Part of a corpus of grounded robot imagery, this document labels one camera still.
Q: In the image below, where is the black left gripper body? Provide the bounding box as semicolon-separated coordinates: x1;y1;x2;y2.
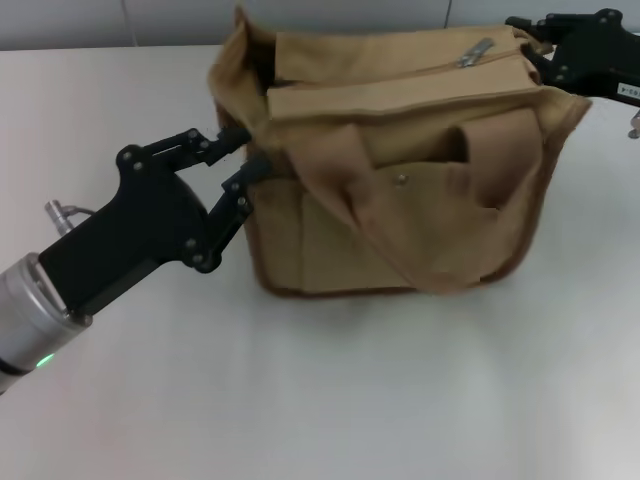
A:
38;144;222;317

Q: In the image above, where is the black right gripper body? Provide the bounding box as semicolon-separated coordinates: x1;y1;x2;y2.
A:
549;8;640;108

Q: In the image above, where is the khaki canvas food bag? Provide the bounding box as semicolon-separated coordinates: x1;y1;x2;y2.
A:
206;3;595;301

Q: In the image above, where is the metal zipper pull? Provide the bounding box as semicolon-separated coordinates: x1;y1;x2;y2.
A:
458;38;495;69

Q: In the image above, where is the silver left gripper cable connector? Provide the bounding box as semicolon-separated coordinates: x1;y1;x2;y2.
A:
43;199;96;226

